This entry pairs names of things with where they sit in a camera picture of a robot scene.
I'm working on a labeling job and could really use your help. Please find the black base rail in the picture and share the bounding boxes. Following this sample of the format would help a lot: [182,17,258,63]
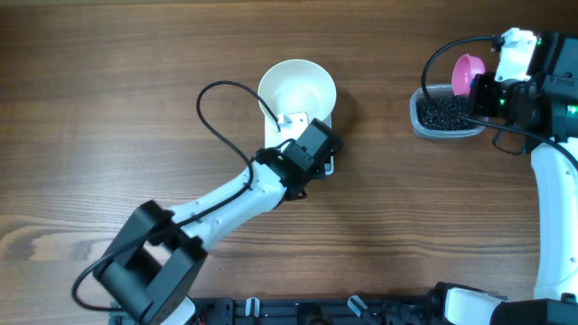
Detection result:
[163,295,446,325]

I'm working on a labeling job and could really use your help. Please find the clear plastic container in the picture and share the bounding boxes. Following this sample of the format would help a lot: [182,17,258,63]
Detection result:
[410,84,485,140]

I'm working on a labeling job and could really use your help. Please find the white bowl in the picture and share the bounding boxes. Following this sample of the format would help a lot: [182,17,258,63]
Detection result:
[257,59,337,126]

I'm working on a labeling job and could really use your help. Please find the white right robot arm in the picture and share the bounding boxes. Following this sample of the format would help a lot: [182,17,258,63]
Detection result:
[432,28,577,324]

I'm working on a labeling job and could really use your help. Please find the black beans in container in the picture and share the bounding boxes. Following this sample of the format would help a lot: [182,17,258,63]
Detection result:
[416,96,476,131]

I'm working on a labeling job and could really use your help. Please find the pink scoop with blue handle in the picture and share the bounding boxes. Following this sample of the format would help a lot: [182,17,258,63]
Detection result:
[451,54,486,96]

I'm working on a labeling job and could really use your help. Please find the white digital kitchen scale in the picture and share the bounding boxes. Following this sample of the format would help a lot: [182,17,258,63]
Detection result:
[263,112,336,177]

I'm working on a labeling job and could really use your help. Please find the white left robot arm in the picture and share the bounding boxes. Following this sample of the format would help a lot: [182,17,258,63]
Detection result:
[93,119,342,324]

